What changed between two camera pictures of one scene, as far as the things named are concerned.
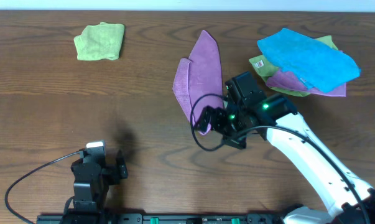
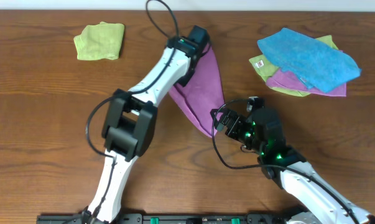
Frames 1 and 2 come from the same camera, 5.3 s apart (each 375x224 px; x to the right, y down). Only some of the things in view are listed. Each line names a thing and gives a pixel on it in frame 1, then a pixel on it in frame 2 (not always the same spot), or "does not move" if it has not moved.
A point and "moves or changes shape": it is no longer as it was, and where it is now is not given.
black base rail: x=159 y=218 does not move
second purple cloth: x=290 y=80 does not move
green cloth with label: x=264 y=70 does not move
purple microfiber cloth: x=199 y=83 moves or changes shape
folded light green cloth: x=99 y=42 does not move
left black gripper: x=111 y=171 -> x=187 y=76
